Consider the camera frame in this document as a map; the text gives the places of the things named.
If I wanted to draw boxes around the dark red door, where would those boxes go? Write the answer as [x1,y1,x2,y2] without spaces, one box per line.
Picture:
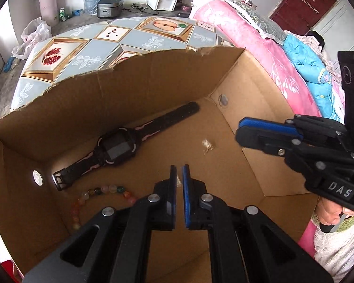
[268,0,337,36]

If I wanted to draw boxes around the blue slippers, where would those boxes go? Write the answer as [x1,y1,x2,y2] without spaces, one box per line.
[3,56,15,73]

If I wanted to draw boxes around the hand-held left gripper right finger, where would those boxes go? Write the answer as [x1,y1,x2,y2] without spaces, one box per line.
[181,164,334,283]

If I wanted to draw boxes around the white plastic bag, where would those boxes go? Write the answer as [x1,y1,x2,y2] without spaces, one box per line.
[12,18,52,59]

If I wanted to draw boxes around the fruit print tablecloth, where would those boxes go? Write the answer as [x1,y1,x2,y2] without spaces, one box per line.
[10,16,233,112]

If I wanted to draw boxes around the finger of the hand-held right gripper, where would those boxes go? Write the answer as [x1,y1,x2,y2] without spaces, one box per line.
[238,114,348,138]
[235,126,354,181]

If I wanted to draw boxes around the person's right forearm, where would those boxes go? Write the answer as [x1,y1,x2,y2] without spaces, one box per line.
[311,212,354,283]

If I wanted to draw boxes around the blue quilt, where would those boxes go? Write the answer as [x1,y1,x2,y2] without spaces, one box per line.
[283,34,343,121]

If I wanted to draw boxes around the pink strap digital watch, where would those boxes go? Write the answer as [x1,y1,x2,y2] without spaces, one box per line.
[51,102,200,191]

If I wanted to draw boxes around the person's right hand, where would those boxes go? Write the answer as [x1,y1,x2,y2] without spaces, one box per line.
[314,196,354,233]

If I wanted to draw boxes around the brown cardboard box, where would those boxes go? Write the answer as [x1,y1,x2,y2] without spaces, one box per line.
[0,47,322,283]

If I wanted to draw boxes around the grey rice cooker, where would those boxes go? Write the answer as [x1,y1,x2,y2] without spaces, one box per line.
[97,0,125,19]

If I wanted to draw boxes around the pink floral blanket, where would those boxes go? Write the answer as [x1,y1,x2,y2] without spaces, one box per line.
[192,0,346,121]

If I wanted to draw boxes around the grey lace cloth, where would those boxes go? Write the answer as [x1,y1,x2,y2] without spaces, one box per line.
[224,0,287,39]

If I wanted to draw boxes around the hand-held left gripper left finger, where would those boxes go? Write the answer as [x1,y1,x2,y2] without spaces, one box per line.
[23,164,177,283]

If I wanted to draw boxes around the colourful crackle bead bracelet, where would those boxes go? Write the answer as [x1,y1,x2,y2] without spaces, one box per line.
[72,184,138,232]

